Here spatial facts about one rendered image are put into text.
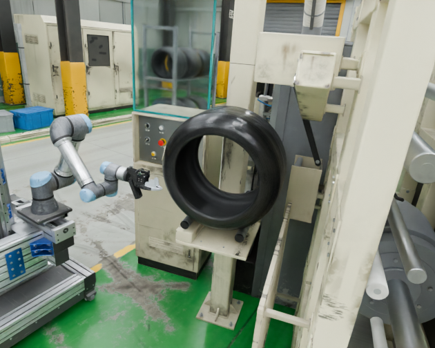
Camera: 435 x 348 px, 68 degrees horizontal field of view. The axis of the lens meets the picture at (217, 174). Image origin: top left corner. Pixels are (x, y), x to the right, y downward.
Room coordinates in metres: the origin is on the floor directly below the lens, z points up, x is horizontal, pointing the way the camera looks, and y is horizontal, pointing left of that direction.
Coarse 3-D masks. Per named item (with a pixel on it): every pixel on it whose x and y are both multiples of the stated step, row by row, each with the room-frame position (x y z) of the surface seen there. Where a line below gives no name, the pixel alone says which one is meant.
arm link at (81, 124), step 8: (72, 120) 1.70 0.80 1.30; (80, 120) 1.73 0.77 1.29; (88, 120) 1.78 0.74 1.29; (72, 128) 1.67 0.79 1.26; (80, 128) 1.72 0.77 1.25; (88, 128) 1.76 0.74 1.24; (72, 136) 1.70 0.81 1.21; (80, 136) 1.74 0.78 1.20; (64, 160) 1.78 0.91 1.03; (56, 168) 1.81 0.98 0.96; (64, 168) 1.79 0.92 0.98; (56, 176) 1.78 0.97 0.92; (64, 176) 1.79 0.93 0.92; (72, 176) 1.85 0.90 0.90; (64, 184) 1.81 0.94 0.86
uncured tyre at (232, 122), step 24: (192, 120) 1.40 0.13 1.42; (216, 120) 1.36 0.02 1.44; (240, 120) 1.35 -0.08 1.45; (264, 120) 1.50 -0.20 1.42; (168, 144) 1.43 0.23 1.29; (192, 144) 1.66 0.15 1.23; (240, 144) 1.30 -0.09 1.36; (264, 144) 1.31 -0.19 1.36; (168, 168) 1.40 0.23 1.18; (192, 168) 1.66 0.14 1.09; (264, 168) 1.28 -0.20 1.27; (168, 192) 1.44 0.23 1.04; (192, 192) 1.59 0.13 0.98; (216, 192) 1.62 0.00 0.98; (264, 192) 1.27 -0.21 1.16; (192, 216) 1.37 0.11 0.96; (216, 216) 1.35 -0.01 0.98; (240, 216) 1.29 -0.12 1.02
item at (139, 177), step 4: (128, 168) 1.58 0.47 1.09; (132, 168) 1.59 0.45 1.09; (140, 168) 1.60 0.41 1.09; (128, 172) 1.58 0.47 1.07; (132, 172) 1.57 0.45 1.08; (136, 172) 1.56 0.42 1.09; (140, 172) 1.57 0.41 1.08; (144, 172) 1.58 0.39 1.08; (148, 172) 1.59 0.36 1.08; (124, 176) 1.57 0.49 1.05; (128, 176) 1.58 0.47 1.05; (132, 176) 1.58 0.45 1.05; (136, 176) 1.55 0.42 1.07; (140, 176) 1.55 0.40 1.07; (144, 176) 1.55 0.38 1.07; (148, 176) 1.59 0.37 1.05; (124, 180) 1.58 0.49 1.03; (136, 180) 1.55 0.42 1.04; (140, 180) 1.55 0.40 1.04; (144, 180) 1.55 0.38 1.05; (136, 184) 1.55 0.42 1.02; (140, 184) 1.54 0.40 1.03; (144, 184) 1.56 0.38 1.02
